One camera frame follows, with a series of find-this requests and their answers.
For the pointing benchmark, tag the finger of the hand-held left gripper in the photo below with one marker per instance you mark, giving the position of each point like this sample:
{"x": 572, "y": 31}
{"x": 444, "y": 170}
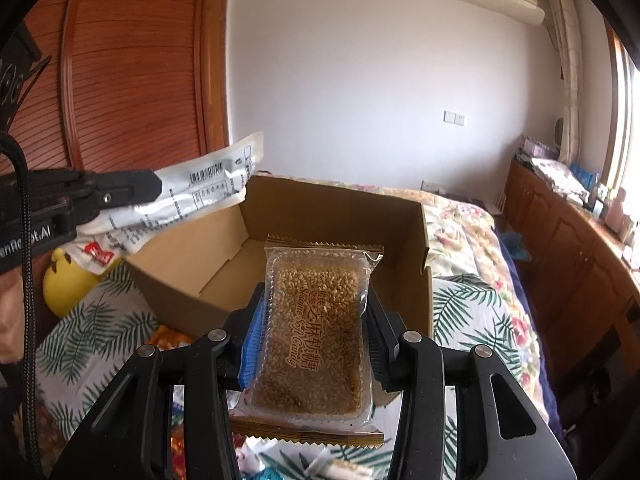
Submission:
{"x": 120, "y": 187}

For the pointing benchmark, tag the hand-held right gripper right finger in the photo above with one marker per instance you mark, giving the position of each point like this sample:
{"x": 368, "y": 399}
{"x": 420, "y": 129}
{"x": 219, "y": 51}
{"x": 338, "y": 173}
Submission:
{"x": 385, "y": 355}

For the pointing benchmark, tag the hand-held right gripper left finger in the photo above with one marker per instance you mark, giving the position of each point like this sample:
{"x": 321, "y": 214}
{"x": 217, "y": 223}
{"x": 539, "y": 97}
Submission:
{"x": 254, "y": 340}

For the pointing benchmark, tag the sesame candy packet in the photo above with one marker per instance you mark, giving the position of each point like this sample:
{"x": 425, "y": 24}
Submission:
{"x": 315, "y": 320}

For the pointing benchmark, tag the white packet red label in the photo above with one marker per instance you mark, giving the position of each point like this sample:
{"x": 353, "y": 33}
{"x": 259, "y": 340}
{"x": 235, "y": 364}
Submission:
{"x": 200, "y": 185}

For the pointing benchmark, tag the cardboard box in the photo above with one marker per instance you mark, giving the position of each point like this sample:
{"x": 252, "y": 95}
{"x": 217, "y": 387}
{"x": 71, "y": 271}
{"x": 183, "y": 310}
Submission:
{"x": 220, "y": 260}

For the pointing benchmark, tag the person's left forearm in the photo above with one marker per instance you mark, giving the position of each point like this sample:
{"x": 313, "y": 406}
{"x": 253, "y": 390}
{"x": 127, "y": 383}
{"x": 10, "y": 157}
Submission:
{"x": 9, "y": 320}

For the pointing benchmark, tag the yellow plush toy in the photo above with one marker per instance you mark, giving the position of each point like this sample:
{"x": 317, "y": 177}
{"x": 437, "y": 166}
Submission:
{"x": 67, "y": 285}

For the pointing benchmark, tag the orange snack packet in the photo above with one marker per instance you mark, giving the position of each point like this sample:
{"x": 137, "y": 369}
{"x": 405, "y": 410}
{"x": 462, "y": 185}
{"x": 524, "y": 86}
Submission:
{"x": 170, "y": 340}

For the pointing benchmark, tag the leaf print blanket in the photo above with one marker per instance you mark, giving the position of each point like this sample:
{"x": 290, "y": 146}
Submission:
{"x": 100, "y": 340}

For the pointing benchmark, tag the small white snack packet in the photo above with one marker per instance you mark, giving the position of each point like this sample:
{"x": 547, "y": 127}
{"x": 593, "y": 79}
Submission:
{"x": 340, "y": 469}

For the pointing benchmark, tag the wooden wardrobe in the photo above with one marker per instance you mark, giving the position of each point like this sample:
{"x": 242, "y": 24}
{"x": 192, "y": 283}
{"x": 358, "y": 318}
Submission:
{"x": 115, "y": 60}

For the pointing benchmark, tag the dark blue blanket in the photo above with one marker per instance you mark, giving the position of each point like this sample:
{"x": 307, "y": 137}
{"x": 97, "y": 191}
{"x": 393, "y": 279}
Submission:
{"x": 515, "y": 300}

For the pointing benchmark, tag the teal cloth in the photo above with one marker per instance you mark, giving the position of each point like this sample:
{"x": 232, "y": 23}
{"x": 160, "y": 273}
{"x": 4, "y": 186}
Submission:
{"x": 515, "y": 247}

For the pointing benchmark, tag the wooden cabinet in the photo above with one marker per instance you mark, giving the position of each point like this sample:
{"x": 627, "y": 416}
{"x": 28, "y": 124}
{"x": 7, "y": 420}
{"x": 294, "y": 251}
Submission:
{"x": 565, "y": 260}

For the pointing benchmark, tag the folded floral cloth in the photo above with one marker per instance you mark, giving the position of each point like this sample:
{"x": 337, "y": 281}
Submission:
{"x": 557, "y": 172}

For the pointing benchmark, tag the pink kettle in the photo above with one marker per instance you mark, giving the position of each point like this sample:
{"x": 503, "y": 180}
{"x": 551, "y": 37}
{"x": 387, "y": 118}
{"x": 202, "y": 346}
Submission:
{"x": 617, "y": 210}

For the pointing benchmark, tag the window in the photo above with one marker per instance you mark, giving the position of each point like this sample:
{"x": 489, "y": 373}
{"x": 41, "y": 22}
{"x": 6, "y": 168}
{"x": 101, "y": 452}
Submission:
{"x": 625, "y": 110}

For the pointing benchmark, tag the cream patterned curtain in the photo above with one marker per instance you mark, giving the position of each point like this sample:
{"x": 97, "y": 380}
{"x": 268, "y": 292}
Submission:
{"x": 567, "y": 50}

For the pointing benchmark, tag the white wall switch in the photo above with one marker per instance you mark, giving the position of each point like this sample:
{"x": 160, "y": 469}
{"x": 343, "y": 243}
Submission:
{"x": 454, "y": 117}

